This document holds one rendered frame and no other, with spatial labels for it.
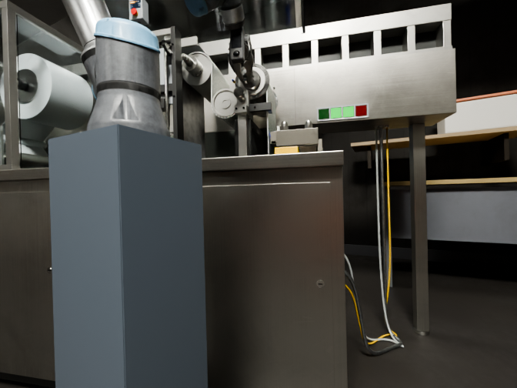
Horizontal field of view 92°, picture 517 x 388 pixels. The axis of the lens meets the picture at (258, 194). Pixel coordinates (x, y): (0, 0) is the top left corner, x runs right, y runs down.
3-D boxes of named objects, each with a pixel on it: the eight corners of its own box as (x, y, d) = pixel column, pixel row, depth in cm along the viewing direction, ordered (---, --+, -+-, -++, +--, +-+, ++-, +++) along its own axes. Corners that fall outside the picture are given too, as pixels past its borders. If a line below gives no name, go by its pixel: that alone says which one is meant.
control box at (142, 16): (126, 17, 116) (125, -5, 116) (135, 26, 122) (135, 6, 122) (140, 15, 115) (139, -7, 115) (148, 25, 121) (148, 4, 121)
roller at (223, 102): (211, 118, 108) (211, 89, 108) (231, 131, 133) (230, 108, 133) (238, 115, 105) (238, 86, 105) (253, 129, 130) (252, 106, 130)
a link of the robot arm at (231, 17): (240, 8, 80) (215, 12, 82) (243, 24, 84) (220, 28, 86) (243, 1, 85) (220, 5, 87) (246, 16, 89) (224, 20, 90)
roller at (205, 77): (181, 87, 112) (181, 55, 112) (205, 105, 136) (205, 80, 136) (211, 83, 109) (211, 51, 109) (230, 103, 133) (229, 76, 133)
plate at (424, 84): (-36, 151, 181) (-37, 109, 181) (10, 156, 208) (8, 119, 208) (459, 111, 115) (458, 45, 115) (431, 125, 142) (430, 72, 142)
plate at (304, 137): (276, 145, 99) (275, 130, 99) (286, 158, 138) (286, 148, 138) (318, 143, 95) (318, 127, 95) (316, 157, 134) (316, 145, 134)
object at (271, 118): (267, 135, 103) (266, 91, 103) (275, 145, 126) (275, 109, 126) (268, 135, 103) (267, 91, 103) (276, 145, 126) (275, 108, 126)
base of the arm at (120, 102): (121, 128, 41) (120, 68, 41) (69, 139, 48) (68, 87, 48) (185, 144, 55) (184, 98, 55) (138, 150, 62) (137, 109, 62)
